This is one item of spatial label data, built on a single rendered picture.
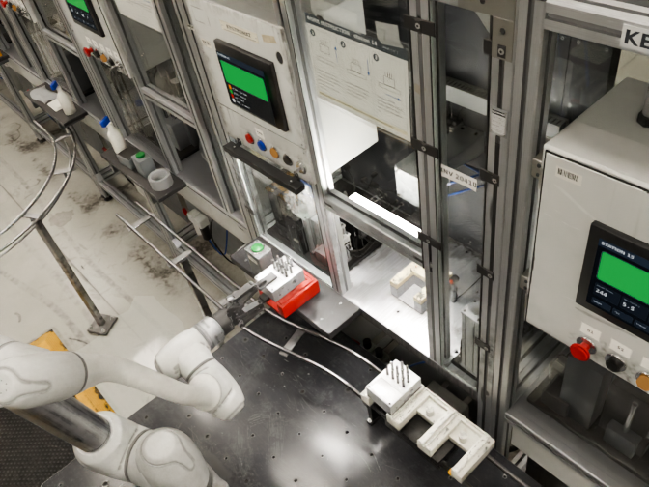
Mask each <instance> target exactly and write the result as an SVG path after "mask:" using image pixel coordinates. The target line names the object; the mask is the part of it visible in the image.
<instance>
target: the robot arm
mask: <svg viewBox="0 0 649 487"><path fill-rule="evenodd" d="M276 278H277V276H276V275H275V274H274V273H273V272H270V273H269V274H268V275H266V276H265V277H263V278H261V279H260V280H259V281H258V282H256V283H253V282H252V281H249V282H247V283H246V284H245V285H244V286H242V287H241V288H240V289H238V290H237V291H236V292H235V293H234V294H233V295H231V296H228V297H226V301H227V305H226V306H225V308H224V309H219V310H217V311H216V312H215V313H213V314H212V315H211V317H209V316H206V317H205V318H204V319H202V320H201V321H200V322H198V323H197V324H195V325H194V326H193V327H192V328H190V329H187V330H184V331H183V332H181V333H179V334H178V335H177V336H175V337H174V338H173V339H171V340H170V341H169V342H168V343H167V344H166V345H165V346H164V347H163V348H162V349H161V350H160V351H159V352H158V353H157V354H156V355H155V360H154V365H155V369H156V371H157V372H156V371H154V370H153V369H151V368H148V367H146V366H144V365H141V364H139V363H137V362H134V361H132V360H129V359H126V358H121V357H117V356H112V355H105V354H90V353H80V352H74V351H63V352H62V351H50V350H48V349H45V348H41V347H37V346H33V345H30V344H26V343H23V342H19V341H16V340H14V339H12V338H10V337H8V336H4V335H1V334H0V408H3V407H4V408H6V409H8V410H10V411H11V412H13V413H15V414H17V415H20V416H21V417H23V418H25V419H27V420H29V421H30V422H32V423H34V424H36V425H38V426H39V427H41V428H42V429H44V430H46V431H47V432H49V433H51V434H53V435H55V436H56V437H58V438H60V439H62V440H64V441H65V442H67V443H69V444H72V447H73V452H74V455H75V457H76V459H77V460H78V462H79V463H80V464H81V465H82V466H83V467H85V468H86V469H88V470H90V471H92V472H95V473H99V474H102V475H105V476H107V477H111V478H114V479H118V480H122V481H126V482H130V483H134V484H136V485H138V486H140V487H229V485H228V483H227V482H226V481H225V480H223V479H221V478H220V477H219V476H218V475H217V474H216V473H215V471H214V470H213V469H212V468H211V466H210V465H209V464H208V463H207V462H206V460H205V459H204V457H203V455H202V453H201V451H200V450H199V449H198V447H197V446H196V444H195V443H194V442H193V441H192V440H191V439H190V438H189V437H188V436H187V434H185V433H184V432H182V431H180V430H178V429H175V428H169V427H162V428H157V429H155V430H152V429H149V428H146V427H144V426H141V425H139V424H136V423H135V422H133V421H131V420H128V419H126V418H124V417H122V416H120V415H117V414H115V413H112V412H109V411H101V412H97V413H96V412H95V411H93V410H92V409H90V408H89V407H87V406H86V405H84V404H83V403H81V402H80V401H78V400H77V399H75V398H74V397H73V396H74V395H77V394H79V393H81V392H82V391H84V390H86V389H88V388H90V387H93V386H95V385H97V384H99V383H103V382H112V383H117V384H121V385H124V386H127V387H132V388H135V389H138V390H141V391H144V392H146V393H149V394H151V395H154V396H157V397H160V398H163V399H165V400H168V401H171V402H174V403H177V404H181V405H186V406H193V407H194V408H196V409H197V410H199V411H203V412H207V413H209V414H212V415H213V416H215V417H216V418H218V419H221V420H231V419H232V418H234V417H235V416H236V415H237V414H238V413H239V412H240V410H241V409H242V408H243V407H244V396H243V393H242V391H241V389H240V386H239V385H238V383H237V382H236V381H235V379H234V378H233V377H232V376H231V374H230V373H229V372H228V371H227V370H226V369H225V368H224V367H223V366H222V365H221V364H220V363H218V362H217V360H216V359H215V358H214V357H213V356H212V353H211V352H210V351H211V350H212V349H214V347H216V346H217V345H218V344H219V343H221V342H222V341H223V340H224V339H225V336H226V335H227V334H228V333H229V332H231V331H232V330H233V329H234V328H235V326H236V325H238V326H239V327H240V328H241V329H242V328H243V327H244V326H245V325H246V324H247V323H248V322H249V321H250V320H252V319H253V318H254V317H256V316H257V315H258V314H259V313H261V312H262V311H263V310H264V309H265V308H264V305H265V302H267V301H268V300H270V298H269V297H268V296H267V295H266V294H264V293H263V294H262V295H260V296H259V298H258V299H257V300H256V301H253V302H251V303H250V304H248V305H246V306H244V305H245V304H246V303H247V302H248V301H249V300H250V299H251V298H252V296H253V295H254V294H255V293H256V292H257V291H258V290H260V291H262V290H263V289H264V288H266V287H267V286H268V285H269V284H270V283H271V282H272V281H274V280H275V279H276ZM259 308H260V309H259ZM224 335H225V336H224ZM180 377H183V378H184V379H185V380H186V381H187V382H188V384H185V383H182V382H179V381H177V380H178V379H179V378H180Z"/></svg>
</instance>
